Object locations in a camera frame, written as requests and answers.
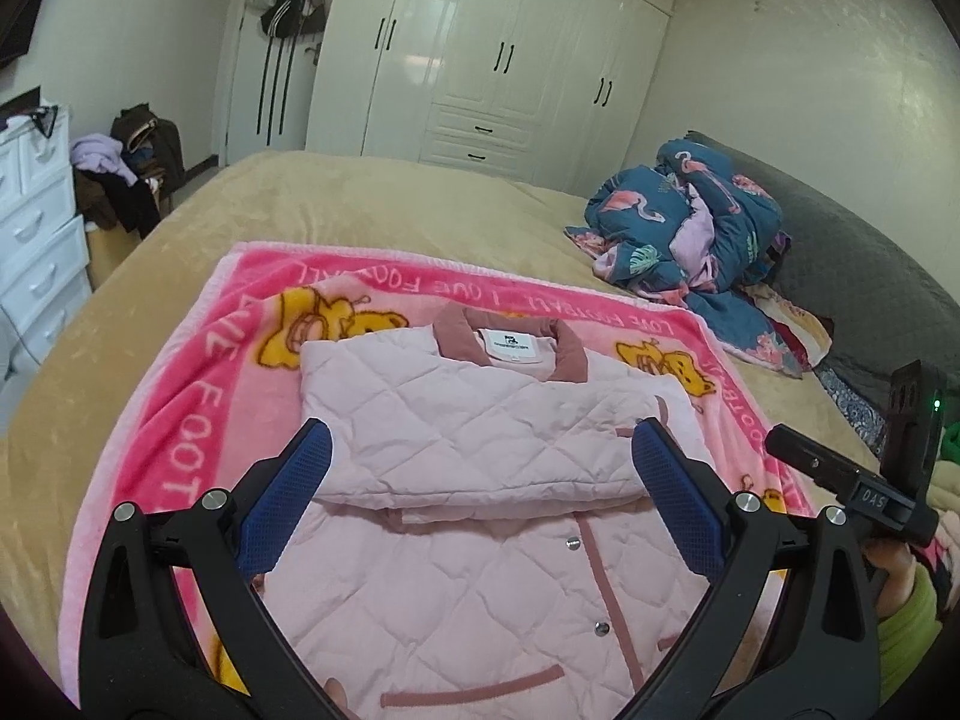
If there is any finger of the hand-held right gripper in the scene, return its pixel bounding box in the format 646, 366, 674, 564
763, 424, 863, 500

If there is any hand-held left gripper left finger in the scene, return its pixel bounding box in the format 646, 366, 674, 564
79, 418, 335, 720

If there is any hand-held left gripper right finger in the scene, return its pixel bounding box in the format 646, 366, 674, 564
630, 418, 882, 720

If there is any pink quilted jacket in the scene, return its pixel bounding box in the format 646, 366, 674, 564
251, 304, 721, 720

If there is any person's right forearm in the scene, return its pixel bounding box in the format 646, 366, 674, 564
874, 562, 960, 683

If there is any pile of clothes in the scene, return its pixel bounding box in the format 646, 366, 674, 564
71, 133, 162, 237

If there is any person's right hand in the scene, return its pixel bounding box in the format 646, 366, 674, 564
862, 540, 920, 620

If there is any pink printed blanket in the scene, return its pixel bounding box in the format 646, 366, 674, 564
58, 240, 818, 710

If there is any grey headboard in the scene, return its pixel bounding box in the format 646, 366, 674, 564
686, 131, 960, 458

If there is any striped colourful cloth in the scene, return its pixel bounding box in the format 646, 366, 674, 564
750, 232, 792, 287

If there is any blue flamingo quilt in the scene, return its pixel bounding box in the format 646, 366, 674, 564
562, 136, 833, 376

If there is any beige bed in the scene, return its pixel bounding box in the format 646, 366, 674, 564
0, 150, 901, 691

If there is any white drawer cabinet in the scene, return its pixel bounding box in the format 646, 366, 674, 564
0, 101, 95, 383

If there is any brown bag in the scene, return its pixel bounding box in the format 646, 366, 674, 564
111, 106, 185, 196

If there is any white door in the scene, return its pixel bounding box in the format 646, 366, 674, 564
225, 0, 350, 166

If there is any white wardrobe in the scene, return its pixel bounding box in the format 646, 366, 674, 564
304, 0, 683, 200

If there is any black television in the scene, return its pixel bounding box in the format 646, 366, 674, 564
0, 7, 31, 68

